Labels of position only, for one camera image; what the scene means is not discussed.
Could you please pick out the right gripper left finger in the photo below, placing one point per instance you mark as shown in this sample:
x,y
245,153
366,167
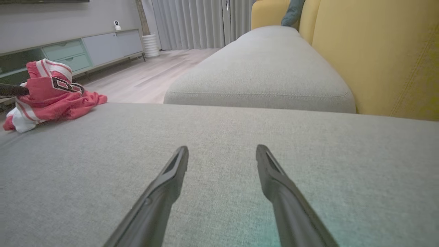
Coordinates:
x,y
154,206

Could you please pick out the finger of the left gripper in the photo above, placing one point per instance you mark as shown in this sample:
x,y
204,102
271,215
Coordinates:
x,y
13,90

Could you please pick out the small white security camera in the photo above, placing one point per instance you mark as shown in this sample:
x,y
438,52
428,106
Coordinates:
x,y
117,25

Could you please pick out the teal throw pillow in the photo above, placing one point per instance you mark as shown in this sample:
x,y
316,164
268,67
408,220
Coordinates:
x,y
293,12

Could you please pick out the grey pleated curtain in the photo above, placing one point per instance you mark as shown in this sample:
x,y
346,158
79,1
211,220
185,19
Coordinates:
x,y
192,24

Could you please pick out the small grey sofa seat cushion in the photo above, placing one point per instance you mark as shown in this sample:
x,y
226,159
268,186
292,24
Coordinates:
x,y
260,68

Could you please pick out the brown wooden trunk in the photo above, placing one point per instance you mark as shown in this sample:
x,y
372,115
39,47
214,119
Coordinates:
x,y
142,17

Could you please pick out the white ribbed planter pot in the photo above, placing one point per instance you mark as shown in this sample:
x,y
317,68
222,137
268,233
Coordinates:
x,y
151,46

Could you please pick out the narrow yellow sofa back cushion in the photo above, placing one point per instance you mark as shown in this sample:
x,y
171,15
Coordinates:
x,y
265,13

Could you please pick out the red Bulls jersey white sleeves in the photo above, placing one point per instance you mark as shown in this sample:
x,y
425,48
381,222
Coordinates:
x,y
58,103

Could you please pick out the low grey TV cabinet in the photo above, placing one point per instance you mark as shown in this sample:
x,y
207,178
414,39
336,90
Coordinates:
x,y
103,48

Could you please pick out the wide yellow sofa back cushion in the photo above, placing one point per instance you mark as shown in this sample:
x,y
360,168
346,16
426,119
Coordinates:
x,y
377,51

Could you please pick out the large grey sofa seat cushion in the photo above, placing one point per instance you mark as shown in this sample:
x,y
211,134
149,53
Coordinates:
x,y
219,130

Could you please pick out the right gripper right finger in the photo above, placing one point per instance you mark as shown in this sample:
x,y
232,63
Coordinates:
x,y
291,212

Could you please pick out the dark television screen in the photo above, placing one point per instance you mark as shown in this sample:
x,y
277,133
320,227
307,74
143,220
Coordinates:
x,y
34,1

